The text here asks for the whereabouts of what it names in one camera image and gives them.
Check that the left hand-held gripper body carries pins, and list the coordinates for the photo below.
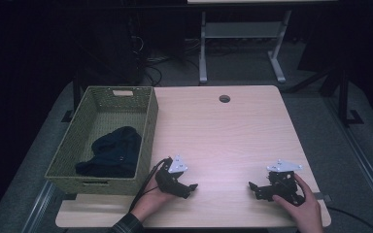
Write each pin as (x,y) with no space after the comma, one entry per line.
(168,179)

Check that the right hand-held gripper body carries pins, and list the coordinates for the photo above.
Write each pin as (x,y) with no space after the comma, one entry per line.
(285,181)

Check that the person's left hand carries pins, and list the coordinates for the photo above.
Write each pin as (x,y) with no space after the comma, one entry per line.
(149,200)

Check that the person's right hand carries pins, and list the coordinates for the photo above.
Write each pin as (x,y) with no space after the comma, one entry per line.
(304,210)

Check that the dark cloth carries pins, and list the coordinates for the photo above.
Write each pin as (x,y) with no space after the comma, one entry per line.
(116,152)

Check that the green woven basket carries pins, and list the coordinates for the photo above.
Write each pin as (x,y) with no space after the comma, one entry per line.
(110,111)

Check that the round table grommet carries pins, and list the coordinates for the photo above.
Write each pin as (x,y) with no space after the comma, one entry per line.
(224,98)

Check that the black metal stand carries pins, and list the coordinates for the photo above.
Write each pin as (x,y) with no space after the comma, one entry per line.
(75,97)
(345,97)

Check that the grey metal floor rail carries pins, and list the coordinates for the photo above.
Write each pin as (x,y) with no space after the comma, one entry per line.
(40,207)
(362,152)

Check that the white metal table frame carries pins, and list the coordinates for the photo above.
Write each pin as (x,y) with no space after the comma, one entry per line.
(239,30)

